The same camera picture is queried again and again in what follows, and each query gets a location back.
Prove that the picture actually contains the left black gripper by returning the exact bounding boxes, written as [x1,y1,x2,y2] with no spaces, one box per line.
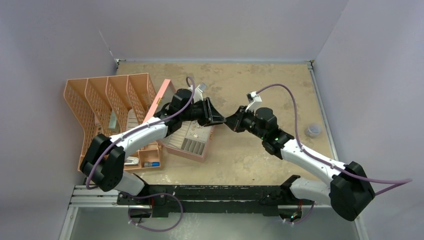
[180,97,226,127]

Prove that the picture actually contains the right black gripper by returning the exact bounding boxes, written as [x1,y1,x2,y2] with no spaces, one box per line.
[223,106,266,140]

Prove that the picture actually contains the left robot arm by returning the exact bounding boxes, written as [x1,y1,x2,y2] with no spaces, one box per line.
[79,88,226,205]

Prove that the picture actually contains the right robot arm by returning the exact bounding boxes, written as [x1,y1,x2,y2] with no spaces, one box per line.
[225,106,376,221]

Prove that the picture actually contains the pink jewelry box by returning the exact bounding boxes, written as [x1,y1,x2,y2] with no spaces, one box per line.
[144,79,214,162]

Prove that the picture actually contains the small clear plastic cup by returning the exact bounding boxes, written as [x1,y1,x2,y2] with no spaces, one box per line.
[304,122,323,139]

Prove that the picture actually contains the blue capped marker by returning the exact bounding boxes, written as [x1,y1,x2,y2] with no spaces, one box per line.
[143,161,160,168]

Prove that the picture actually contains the orange plastic organizer rack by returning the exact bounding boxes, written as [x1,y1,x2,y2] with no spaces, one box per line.
[63,73,157,160]

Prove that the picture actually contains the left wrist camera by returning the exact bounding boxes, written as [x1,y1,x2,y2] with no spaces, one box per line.
[193,82,207,102]

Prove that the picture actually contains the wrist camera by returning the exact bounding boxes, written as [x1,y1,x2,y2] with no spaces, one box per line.
[193,82,207,102]
[245,91,263,112]

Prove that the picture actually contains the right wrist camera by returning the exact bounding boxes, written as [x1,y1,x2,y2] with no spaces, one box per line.
[245,91,263,112]

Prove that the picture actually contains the purple cable loop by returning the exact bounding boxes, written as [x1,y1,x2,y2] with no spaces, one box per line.
[128,193,184,233]

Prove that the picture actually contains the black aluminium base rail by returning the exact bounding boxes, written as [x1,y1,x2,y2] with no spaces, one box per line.
[68,174,335,220]

